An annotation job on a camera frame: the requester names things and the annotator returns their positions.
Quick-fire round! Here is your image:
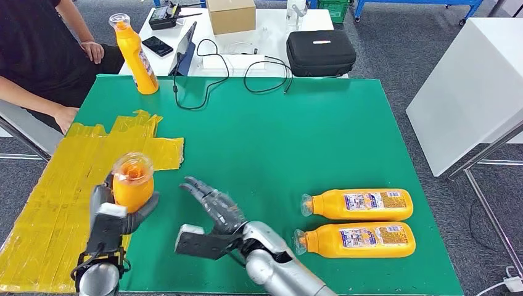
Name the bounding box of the dark blue tablet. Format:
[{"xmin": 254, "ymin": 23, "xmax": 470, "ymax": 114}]
[{"xmin": 168, "ymin": 21, "xmax": 198, "ymax": 77}]

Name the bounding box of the black smartphone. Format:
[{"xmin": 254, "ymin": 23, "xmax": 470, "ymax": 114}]
[{"xmin": 141, "ymin": 36, "xmax": 175, "ymax": 57}]

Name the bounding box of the orange plastic bottle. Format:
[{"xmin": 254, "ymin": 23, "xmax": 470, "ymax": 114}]
[
  {"xmin": 300, "ymin": 188, "xmax": 414, "ymax": 222},
  {"xmin": 111, "ymin": 152, "xmax": 155, "ymax": 214},
  {"xmin": 108, "ymin": 13, "xmax": 160, "ymax": 96},
  {"xmin": 292, "ymin": 221, "xmax": 417, "ymax": 259}
]

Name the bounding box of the white bench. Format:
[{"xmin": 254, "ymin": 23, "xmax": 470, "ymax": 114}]
[{"xmin": 0, "ymin": 100, "xmax": 64, "ymax": 156}]

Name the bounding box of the large white table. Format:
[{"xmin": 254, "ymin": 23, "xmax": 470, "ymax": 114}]
[{"xmin": 406, "ymin": 17, "xmax": 523, "ymax": 177}]

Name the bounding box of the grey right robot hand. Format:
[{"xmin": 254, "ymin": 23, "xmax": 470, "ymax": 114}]
[{"xmin": 179, "ymin": 176, "xmax": 248, "ymax": 236}]

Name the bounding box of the black loose cable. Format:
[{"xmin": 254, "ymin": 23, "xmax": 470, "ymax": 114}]
[{"xmin": 244, "ymin": 55, "xmax": 294, "ymax": 94}]

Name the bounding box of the black carrying case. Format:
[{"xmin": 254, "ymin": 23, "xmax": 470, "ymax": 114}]
[{"xmin": 286, "ymin": 29, "xmax": 357, "ymax": 78}]

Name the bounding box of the green plastic crate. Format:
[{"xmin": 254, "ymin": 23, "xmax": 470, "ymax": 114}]
[{"xmin": 318, "ymin": 0, "xmax": 350, "ymax": 24}]

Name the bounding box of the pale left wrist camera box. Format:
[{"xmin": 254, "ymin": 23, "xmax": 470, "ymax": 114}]
[{"xmin": 86, "ymin": 203, "xmax": 128, "ymax": 254}]

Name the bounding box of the blue metal frame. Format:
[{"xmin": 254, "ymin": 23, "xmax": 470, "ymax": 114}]
[
  {"xmin": 354, "ymin": 0, "xmax": 484, "ymax": 26},
  {"xmin": 154, "ymin": 0, "xmax": 207, "ymax": 8}
]

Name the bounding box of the person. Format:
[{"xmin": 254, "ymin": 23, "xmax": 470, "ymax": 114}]
[{"xmin": 0, "ymin": 0, "xmax": 125, "ymax": 134}]

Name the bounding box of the person's left hand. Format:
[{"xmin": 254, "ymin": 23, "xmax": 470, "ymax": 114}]
[{"xmin": 80, "ymin": 41, "xmax": 105, "ymax": 65}]

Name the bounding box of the person's right hand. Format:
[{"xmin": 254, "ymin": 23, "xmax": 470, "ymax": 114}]
[{"xmin": 53, "ymin": 106, "xmax": 80, "ymax": 136}]

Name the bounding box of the white power strip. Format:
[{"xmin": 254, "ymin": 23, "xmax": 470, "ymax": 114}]
[{"xmin": 502, "ymin": 274, "xmax": 523, "ymax": 292}]

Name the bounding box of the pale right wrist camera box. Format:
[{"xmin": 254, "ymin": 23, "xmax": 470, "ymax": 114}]
[{"xmin": 174, "ymin": 223, "xmax": 242, "ymax": 261}]

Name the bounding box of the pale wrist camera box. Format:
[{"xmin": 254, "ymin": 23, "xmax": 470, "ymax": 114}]
[
  {"xmin": 174, "ymin": 223, "xmax": 242, "ymax": 261},
  {"xmin": 86, "ymin": 203, "xmax": 128, "ymax": 254}
]

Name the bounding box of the yellow tape sheet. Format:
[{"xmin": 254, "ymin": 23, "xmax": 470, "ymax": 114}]
[{"xmin": 0, "ymin": 109, "xmax": 184, "ymax": 294}]

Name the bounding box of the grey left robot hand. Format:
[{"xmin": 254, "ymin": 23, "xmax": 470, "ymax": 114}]
[{"xmin": 89, "ymin": 173, "xmax": 160, "ymax": 236}]

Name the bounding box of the black radio with antennas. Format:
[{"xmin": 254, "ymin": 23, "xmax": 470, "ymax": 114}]
[{"xmin": 148, "ymin": 2, "xmax": 203, "ymax": 31}]

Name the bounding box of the green work table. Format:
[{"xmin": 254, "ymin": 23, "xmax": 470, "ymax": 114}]
[{"xmin": 72, "ymin": 73, "xmax": 464, "ymax": 296}]

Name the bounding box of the flat white box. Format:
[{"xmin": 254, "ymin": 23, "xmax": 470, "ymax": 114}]
[{"xmin": 201, "ymin": 54, "xmax": 267, "ymax": 75}]

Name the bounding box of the cardboard box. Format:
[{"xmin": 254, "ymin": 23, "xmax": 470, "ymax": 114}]
[{"xmin": 206, "ymin": 0, "xmax": 257, "ymax": 36}]

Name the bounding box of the white desk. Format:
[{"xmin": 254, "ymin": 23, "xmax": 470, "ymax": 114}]
[{"xmin": 118, "ymin": 8, "xmax": 349, "ymax": 78}]

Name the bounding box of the metal table leg frame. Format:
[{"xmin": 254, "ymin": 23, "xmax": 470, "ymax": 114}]
[{"xmin": 447, "ymin": 118, "xmax": 523, "ymax": 279}]

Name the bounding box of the metal bench leg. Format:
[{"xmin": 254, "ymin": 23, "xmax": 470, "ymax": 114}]
[{"xmin": 0, "ymin": 116, "xmax": 52, "ymax": 163}]

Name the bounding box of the black tablet cable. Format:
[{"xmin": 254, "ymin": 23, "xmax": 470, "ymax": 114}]
[{"xmin": 172, "ymin": 38, "xmax": 231, "ymax": 110}]

